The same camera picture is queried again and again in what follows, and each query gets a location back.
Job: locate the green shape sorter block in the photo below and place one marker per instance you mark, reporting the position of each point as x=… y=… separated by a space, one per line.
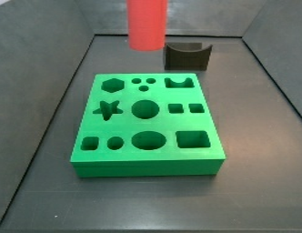
x=145 y=127

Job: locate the red oval peg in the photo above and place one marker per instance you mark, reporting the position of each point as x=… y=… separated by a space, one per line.
x=147 y=16

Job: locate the black curved holder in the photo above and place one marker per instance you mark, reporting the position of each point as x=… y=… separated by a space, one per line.
x=185 y=56

